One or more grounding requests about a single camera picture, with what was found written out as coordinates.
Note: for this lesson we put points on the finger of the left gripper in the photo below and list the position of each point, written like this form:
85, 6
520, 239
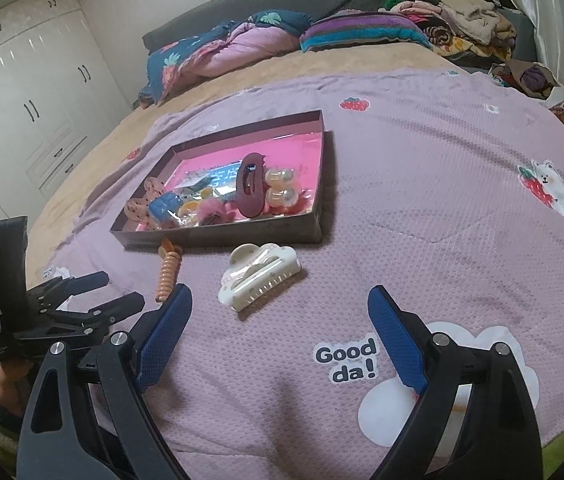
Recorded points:
120, 308
63, 288

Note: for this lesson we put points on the maroon hair claw clip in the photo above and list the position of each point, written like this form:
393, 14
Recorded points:
250, 186

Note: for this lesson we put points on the teal pink strawberry quilt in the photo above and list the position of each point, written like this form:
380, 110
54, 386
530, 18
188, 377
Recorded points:
230, 45

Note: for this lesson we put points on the dark shallow tray box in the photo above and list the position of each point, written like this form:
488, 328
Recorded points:
285, 231

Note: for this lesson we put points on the white cloud hair claw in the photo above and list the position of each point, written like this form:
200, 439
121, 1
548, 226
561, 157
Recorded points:
254, 271

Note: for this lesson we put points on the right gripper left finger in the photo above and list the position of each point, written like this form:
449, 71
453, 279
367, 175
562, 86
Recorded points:
130, 362

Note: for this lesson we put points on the peach bear hair clips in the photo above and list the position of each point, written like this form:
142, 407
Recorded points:
281, 192

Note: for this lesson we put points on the dark grey headboard cushion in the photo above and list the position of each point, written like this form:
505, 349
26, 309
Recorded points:
213, 12

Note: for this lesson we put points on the green right sleeve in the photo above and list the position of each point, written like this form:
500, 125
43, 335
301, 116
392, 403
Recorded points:
553, 455

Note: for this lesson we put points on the purple striped pillow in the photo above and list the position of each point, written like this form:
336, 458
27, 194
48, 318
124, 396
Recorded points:
358, 28

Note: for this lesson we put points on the clear plastic jewelry bag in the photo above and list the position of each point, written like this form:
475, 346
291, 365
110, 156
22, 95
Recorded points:
221, 179

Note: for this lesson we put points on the white glossy wardrobe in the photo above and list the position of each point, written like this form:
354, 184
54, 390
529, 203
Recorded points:
58, 100

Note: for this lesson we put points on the pile of clothes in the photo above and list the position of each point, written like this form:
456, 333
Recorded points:
489, 36

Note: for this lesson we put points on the blue plastic card box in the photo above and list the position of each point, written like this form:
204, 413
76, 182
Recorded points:
165, 207

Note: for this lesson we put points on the left hand holding gripper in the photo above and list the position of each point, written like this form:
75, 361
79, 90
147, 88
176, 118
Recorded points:
14, 385

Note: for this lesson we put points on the pink dotted mesh scrunchie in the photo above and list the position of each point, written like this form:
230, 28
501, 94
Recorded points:
136, 209

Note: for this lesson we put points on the pink booklet in tray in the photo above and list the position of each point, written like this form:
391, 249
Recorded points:
302, 152

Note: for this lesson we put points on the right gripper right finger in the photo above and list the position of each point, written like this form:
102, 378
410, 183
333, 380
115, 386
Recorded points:
433, 365

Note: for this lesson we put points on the tan bed sheet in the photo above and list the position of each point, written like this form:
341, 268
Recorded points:
58, 216

